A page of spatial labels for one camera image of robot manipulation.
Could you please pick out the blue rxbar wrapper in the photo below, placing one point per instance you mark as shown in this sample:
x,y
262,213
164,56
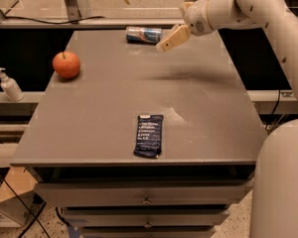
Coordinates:
x,y
149,136

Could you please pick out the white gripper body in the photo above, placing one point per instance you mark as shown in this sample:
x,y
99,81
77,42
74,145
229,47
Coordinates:
x,y
196,19

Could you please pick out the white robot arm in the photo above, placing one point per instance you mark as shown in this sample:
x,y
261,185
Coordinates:
x,y
274,209

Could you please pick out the grey metal bracket left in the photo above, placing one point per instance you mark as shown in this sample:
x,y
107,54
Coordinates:
x,y
72,10

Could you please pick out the red bull can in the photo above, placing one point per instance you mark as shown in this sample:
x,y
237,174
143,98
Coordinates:
x,y
143,35

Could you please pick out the red apple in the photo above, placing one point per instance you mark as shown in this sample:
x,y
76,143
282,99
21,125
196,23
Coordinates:
x,y
66,65

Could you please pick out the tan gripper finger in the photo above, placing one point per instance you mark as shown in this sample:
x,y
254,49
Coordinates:
x,y
184,7
178,35

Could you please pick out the cardboard box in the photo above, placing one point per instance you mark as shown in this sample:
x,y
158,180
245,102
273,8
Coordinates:
x,y
16,197

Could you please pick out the grey drawer cabinet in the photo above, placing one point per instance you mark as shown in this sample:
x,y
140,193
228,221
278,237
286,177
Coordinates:
x,y
80,141

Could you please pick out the white pump bottle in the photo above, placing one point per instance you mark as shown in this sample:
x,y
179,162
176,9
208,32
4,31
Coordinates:
x,y
10,87

